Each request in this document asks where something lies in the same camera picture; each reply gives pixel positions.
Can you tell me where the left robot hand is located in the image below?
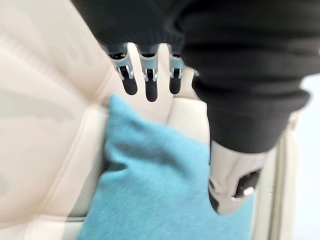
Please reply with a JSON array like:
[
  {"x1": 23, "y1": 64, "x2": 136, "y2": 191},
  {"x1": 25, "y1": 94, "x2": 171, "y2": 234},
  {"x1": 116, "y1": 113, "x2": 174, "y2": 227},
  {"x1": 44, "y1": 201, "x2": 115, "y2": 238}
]
[{"x1": 70, "y1": 0, "x2": 320, "y2": 216}]

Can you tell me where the teal fabric cushion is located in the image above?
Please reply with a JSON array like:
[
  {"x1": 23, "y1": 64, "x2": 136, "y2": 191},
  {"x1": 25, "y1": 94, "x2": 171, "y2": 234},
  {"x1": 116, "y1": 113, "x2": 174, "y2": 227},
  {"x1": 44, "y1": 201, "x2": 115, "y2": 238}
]
[{"x1": 76, "y1": 94, "x2": 256, "y2": 240}]

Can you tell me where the cream leather sofa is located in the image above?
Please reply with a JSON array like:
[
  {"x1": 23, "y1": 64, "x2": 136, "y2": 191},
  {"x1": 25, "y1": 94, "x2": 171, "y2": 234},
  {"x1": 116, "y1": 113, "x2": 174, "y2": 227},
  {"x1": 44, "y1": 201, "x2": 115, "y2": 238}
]
[{"x1": 0, "y1": 0, "x2": 305, "y2": 240}]

